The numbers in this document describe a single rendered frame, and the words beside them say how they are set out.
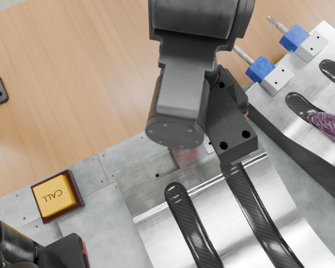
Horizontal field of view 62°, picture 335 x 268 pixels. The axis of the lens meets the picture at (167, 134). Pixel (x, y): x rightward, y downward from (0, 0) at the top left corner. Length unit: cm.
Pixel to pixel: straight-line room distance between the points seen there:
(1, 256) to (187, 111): 19
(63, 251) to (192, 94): 24
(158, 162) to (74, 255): 23
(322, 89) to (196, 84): 44
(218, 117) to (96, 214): 37
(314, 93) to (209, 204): 31
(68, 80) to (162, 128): 45
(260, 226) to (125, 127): 33
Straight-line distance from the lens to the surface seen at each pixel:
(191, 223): 50
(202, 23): 24
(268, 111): 59
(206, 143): 45
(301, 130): 59
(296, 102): 62
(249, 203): 51
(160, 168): 52
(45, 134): 65
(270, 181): 52
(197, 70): 25
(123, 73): 66
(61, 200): 57
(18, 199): 65
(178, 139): 27
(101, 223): 59
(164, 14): 24
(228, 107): 31
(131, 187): 49
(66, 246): 37
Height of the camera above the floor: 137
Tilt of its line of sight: 75 degrees down
